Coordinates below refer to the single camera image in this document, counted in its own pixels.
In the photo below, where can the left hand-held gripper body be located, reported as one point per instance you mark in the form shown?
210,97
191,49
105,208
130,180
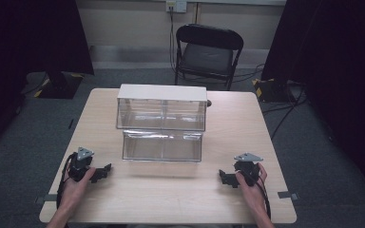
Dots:
81,160

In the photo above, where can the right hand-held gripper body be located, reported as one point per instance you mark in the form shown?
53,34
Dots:
248,166

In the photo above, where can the person's right hand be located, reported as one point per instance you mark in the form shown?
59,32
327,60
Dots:
252,193

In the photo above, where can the person's left hand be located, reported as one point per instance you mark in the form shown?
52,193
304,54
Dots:
74,190

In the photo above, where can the grey tape strip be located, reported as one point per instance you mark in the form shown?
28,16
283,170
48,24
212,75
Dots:
287,195
47,198

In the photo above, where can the clear plastic drawer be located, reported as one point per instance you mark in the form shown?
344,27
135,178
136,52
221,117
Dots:
162,147

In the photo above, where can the small dark round object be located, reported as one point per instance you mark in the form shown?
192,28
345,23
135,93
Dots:
209,103

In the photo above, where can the black stand base striped tape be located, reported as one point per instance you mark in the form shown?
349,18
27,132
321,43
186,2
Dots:
60,87
271,90

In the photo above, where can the clear drawer cabinet white top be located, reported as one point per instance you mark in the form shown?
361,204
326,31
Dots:
161,106

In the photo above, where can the black folding chair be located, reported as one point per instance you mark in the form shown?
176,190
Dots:
207,55

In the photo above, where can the black curtain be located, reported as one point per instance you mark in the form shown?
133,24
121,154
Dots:
28,47
339,79

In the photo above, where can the white wall socket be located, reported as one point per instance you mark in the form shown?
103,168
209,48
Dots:
176,5

